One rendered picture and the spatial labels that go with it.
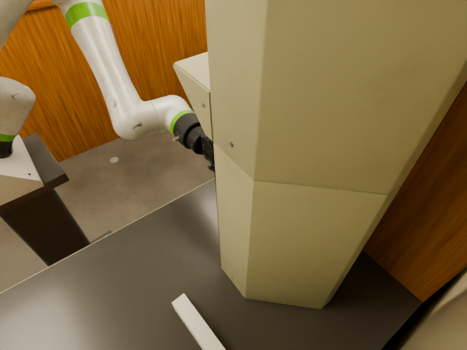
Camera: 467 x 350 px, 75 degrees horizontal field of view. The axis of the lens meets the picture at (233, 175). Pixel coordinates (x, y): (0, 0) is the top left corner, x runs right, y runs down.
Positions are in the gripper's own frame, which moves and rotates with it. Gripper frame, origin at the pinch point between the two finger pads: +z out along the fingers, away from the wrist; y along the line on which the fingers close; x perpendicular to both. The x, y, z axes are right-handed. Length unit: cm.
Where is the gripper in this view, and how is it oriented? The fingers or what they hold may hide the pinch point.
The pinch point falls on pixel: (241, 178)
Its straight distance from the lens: 75.2
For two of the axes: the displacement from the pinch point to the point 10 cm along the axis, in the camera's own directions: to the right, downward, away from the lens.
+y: 0.2, -6.9, -7.2
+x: 8.0, -4.2, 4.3
